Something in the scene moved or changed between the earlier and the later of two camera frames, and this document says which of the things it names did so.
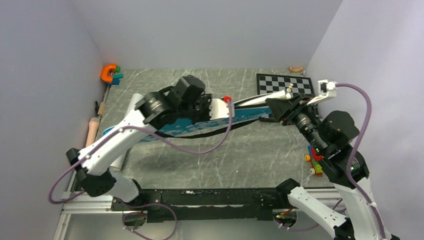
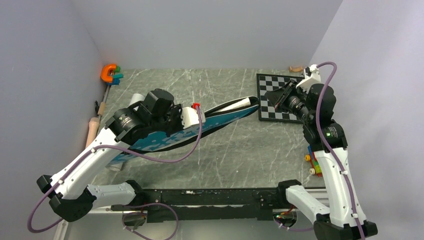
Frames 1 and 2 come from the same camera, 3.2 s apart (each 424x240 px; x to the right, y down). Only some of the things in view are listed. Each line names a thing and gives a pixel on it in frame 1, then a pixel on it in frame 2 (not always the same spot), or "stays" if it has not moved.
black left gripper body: x=200 y=111 to x=172 y=122
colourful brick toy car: x=314 y=157 stays
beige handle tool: x=93 y=125 stays
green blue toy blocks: x=116 y=77 stays
